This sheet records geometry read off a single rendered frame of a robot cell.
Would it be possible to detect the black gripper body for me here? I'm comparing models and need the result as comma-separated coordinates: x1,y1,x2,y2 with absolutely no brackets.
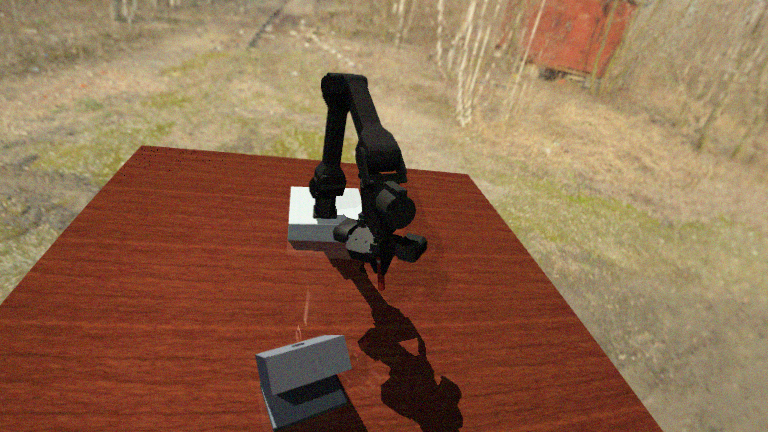
333,208,427,263

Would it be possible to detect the grey panel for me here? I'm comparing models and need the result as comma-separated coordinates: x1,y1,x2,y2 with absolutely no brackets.
255,335,352,432

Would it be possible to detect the dark red peg with grey band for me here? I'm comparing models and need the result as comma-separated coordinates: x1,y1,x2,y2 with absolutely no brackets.
376,257,385,291

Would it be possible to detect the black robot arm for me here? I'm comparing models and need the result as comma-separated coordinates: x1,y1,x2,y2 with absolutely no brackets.
308,73,416,263

